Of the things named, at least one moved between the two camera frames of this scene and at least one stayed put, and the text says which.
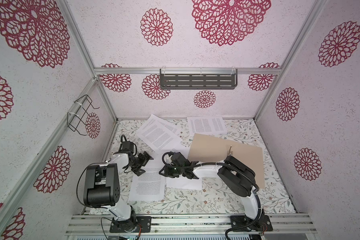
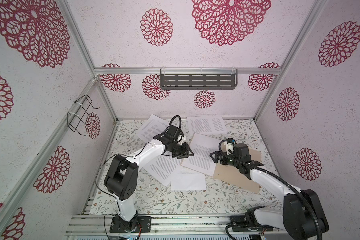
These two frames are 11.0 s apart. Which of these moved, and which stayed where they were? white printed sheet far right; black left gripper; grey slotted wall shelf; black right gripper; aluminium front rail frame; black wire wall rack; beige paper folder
Moved: black right gripper; black left gripper; beige paper folder
Stayed: black wire wall rack; white printed sheet far right; aluminium front rail frame; grey slotted wall shelf
